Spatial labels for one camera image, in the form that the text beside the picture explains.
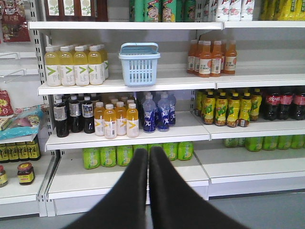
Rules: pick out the dark cola bottle red label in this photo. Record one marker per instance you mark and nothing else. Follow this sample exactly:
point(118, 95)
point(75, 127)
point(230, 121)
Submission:
point(298, 112)
point(286, 98)
point(272, 101)

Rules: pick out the red snack bag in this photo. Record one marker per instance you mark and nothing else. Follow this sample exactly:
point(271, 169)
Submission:
point(13, 21)

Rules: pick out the teal snack bag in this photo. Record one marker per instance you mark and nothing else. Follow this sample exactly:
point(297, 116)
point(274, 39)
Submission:
point(25, 122)

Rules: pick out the yellow lemon tea bottle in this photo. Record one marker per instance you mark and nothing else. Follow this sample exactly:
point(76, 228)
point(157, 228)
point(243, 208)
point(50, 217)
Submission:
point(220, 109)
point(209, 106)
point(233, 110)
point(245, 108)

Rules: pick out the orange juice bottle white label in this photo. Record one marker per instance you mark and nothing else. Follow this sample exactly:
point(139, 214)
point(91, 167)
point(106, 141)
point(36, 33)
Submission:
point(110, 125)
point(120, 111)
point(99, 118)
point(132, 121)

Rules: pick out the blue sports drink bottle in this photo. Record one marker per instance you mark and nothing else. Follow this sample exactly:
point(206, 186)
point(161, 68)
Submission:
point(149, 114)
point(163, 113)

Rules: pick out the green cartoon drink can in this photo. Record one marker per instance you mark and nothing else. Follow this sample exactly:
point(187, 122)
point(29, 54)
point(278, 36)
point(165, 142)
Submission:
point(172, 10)
point(151, 10)

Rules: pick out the green tea bottle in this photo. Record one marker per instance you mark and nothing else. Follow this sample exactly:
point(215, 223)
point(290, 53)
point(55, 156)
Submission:
point(185, 150)
point(91, 158)
point(171, 150)
point(124, 155)
point(108, 156)

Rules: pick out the white peach drink bottle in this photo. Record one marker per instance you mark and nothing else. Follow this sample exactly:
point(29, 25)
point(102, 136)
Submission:
point(222, 10)
point(235, 10)
point(247, 9)

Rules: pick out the light blue plastic basket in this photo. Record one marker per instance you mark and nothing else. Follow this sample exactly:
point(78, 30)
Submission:
point(139, 63)

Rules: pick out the white metal shelving unit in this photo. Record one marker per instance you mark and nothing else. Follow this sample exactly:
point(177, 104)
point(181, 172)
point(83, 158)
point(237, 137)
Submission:
point(270, 53)

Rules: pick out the dark tea bottle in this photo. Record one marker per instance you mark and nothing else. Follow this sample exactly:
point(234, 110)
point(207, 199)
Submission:
point(88, 115)
point(61, 119)
point(75, 114)

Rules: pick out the orange C100 drink bottle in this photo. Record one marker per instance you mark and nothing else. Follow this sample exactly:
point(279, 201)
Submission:
point(216, 59)
point(230, 58)
point(205, 60)

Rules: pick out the red lid sauce jar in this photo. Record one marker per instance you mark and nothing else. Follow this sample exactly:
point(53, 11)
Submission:
point(25, 173)

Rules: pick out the pale yellow drink bottle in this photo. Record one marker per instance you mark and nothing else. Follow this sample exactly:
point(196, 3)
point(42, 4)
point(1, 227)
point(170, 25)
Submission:
point(81, 66)
point(66, 67)
point(95, 66)
point(52, 63)

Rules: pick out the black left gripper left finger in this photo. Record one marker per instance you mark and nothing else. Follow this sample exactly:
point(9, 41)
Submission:
point(124, 206)

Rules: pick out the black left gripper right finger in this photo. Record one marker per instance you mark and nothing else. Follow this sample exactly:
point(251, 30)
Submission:
point(175, 205)

